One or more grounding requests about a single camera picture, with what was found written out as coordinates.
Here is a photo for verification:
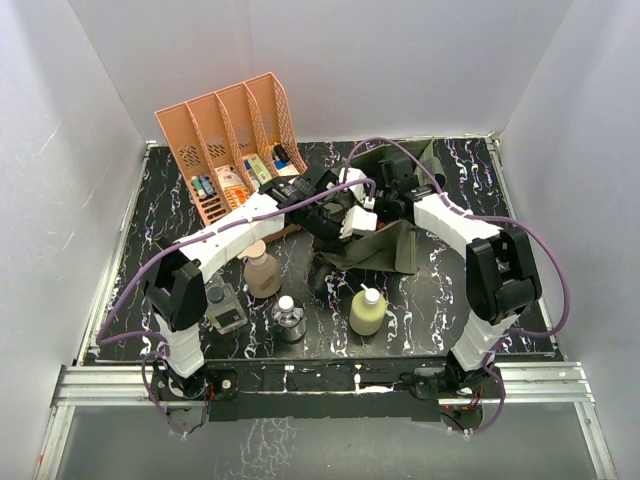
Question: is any orange white snack packet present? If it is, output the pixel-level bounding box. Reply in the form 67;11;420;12
215;165;255;210

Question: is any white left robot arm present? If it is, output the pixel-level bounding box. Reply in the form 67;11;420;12
142;166;340;399

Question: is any yellow round pump bottle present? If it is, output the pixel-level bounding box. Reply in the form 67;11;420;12
349;284;387;336

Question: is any small vials set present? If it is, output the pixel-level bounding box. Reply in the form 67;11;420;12
191;174;216;200

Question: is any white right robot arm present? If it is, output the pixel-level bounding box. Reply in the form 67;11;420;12
376;157;542;397

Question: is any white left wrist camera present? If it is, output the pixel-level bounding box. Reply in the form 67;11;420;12
339;205;378;240

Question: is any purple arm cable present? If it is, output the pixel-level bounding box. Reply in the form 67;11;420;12
344;137;571;436
94;179;379;441

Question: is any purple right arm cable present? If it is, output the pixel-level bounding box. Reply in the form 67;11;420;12
344;137;571;436

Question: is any black front mounting rail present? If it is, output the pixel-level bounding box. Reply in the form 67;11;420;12
152;356;501;422

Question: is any orange plastic file organizer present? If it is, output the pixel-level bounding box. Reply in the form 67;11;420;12
155;72;307;226

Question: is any small silver cap bottle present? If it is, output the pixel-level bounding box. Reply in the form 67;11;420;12
271;295;307;343

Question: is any green canvas bag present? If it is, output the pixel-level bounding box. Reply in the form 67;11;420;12
314;139;446;275

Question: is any green white small box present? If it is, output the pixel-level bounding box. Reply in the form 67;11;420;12
243;153;273;189

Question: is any brown pump bottle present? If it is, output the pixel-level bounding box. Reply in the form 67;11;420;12
237;240;282;299

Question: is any white blue box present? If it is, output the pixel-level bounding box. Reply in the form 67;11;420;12
275;160;300;176

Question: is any clear twin bottle pack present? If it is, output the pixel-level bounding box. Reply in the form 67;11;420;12
205;283;248;335

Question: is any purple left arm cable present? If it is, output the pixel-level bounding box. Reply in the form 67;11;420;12
94;179;379;441

